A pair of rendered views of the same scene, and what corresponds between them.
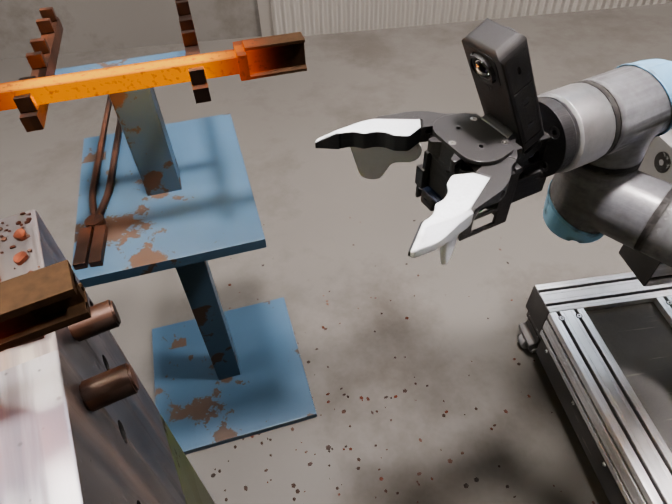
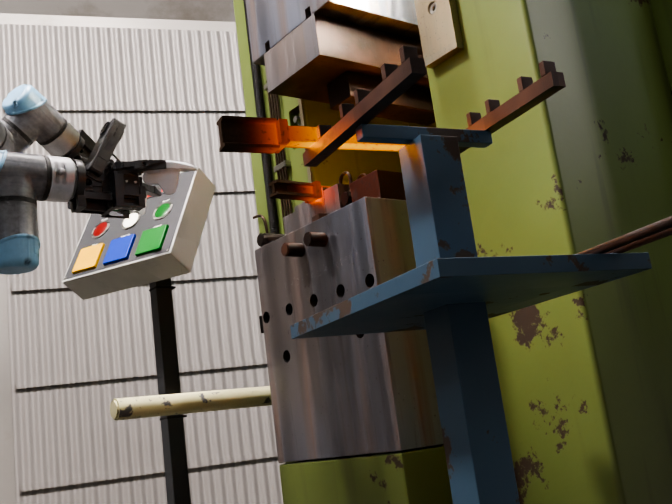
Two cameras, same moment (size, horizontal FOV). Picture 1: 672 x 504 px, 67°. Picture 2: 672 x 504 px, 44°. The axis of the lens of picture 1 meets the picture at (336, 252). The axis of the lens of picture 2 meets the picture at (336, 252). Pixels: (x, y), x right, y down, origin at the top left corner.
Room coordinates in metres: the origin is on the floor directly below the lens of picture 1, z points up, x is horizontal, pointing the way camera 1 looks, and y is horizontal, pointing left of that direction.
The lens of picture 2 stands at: (1.76, -0.06, 0.51)
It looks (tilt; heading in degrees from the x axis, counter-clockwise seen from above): 13 degrees up; 168
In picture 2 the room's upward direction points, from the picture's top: 8 degrees counter-clockwise
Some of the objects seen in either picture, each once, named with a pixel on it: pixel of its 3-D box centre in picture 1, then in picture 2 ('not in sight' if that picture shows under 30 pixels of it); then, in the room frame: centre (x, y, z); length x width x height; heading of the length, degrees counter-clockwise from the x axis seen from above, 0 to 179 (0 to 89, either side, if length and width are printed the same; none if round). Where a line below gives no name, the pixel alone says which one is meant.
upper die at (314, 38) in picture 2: not in sight; (365, 70); (0.05, 0.44, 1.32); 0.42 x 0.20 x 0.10; 116
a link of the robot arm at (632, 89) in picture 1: (621, 110); (9, 177); (0.43, -0.28, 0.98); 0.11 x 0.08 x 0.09; 116
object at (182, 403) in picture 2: not in sight; (207, 401); (-0.12, 0.02, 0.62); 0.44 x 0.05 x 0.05; 116
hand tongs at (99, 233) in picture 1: (107, 153); (570, 264); (0.83, 0.44, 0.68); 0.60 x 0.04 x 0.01; 10
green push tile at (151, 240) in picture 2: not in sight; (153, 241); (-0.16, -0.07, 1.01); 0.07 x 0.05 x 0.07; 51
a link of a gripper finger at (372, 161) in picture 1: (369, 154); (170, 178); (0.38, -0.03, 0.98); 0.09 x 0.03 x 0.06; 80
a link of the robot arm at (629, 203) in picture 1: (601, 195); (7, 238); (0.42, -0.30, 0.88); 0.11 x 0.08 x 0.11; 44
